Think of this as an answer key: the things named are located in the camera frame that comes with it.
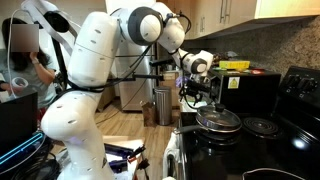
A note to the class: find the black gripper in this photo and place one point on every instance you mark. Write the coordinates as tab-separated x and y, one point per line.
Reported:
193	89

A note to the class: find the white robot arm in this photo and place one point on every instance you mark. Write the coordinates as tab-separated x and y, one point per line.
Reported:
70	119

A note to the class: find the black electric stove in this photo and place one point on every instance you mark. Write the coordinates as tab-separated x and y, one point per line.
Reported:
295	148

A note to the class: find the steel trash can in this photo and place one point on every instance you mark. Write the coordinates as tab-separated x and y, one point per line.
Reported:
163	102

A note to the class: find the steel frying pan with lid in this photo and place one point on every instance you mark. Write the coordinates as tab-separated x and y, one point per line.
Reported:
213	118

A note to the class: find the yellow box on microwave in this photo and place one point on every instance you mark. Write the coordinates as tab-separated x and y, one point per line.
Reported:
234	64

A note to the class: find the stainless steel refrigerator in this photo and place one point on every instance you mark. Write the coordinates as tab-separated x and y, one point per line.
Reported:
133	91

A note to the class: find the black steel microwave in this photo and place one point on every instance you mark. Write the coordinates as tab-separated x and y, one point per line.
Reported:
245	92

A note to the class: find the wooden upper cabinets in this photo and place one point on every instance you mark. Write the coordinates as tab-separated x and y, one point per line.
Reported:
212	18

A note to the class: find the coil burner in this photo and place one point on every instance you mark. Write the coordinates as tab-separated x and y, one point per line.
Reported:
260	126

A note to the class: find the small black saucepan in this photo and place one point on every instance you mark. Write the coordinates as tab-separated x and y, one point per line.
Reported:
269	174

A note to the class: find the person in grey shirt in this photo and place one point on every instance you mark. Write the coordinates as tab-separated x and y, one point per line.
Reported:
24	58

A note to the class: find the black monitor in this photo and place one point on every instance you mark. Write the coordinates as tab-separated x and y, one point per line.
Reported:
18	121

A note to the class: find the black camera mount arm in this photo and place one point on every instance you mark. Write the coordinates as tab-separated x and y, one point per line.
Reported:
135	76

